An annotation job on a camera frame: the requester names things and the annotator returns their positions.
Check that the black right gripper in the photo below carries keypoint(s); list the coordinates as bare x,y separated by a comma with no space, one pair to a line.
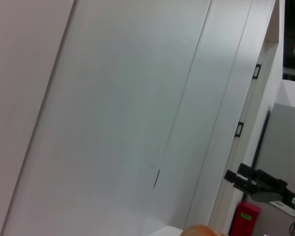
273,189

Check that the striped orange bread loaf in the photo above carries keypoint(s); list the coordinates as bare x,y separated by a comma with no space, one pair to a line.
201,231

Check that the red box with green label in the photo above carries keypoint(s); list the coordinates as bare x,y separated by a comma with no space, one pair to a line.
245,221

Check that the grey partition panel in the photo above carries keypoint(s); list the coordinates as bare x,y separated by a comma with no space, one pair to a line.
280,137

